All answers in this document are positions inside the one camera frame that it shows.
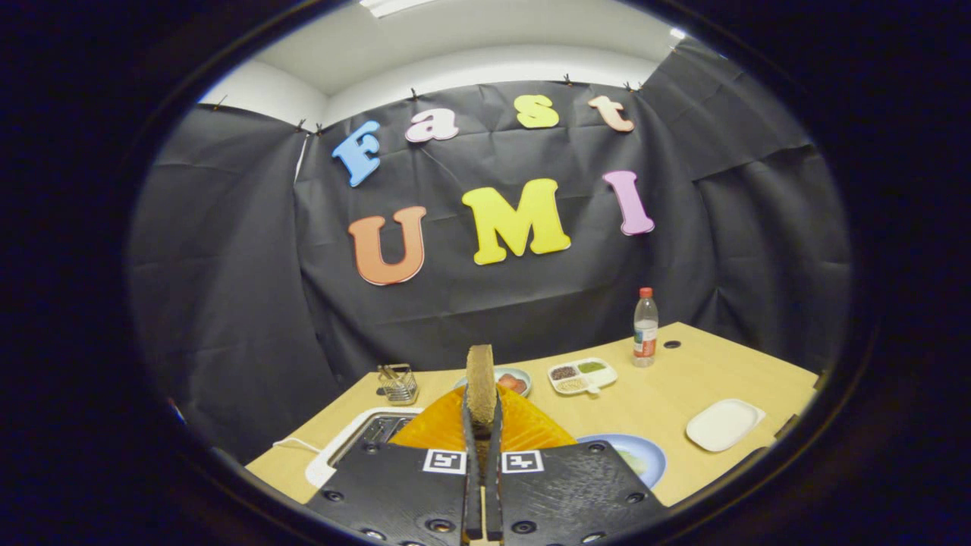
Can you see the blue round plate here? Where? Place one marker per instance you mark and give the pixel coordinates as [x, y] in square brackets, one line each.
[656, 455]

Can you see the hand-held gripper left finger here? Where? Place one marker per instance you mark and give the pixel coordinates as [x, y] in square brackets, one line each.
[394, 493]

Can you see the red tomato slices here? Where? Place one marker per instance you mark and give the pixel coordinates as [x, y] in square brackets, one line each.
[512, 382]

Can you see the white toaster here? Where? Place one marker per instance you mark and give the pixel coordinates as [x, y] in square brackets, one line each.
[341, 444]

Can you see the clear plastic water bottle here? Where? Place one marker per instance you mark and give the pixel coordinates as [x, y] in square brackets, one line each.
[645, 334]

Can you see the white rectangular plate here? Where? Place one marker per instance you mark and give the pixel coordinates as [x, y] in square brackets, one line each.
[724, 425]

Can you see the brown toasted bread slice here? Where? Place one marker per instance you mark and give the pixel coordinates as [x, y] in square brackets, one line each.
[480, 379]

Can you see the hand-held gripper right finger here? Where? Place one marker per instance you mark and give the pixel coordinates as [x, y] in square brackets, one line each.
[576, 493]

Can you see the light green round plate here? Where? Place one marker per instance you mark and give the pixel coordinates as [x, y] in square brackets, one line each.
[523, 375]

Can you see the ceiling light panel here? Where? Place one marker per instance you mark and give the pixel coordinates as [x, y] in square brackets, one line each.
[394, 6]

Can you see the white sectioned condiment tray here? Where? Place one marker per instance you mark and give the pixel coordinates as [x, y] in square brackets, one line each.
[582, 377]

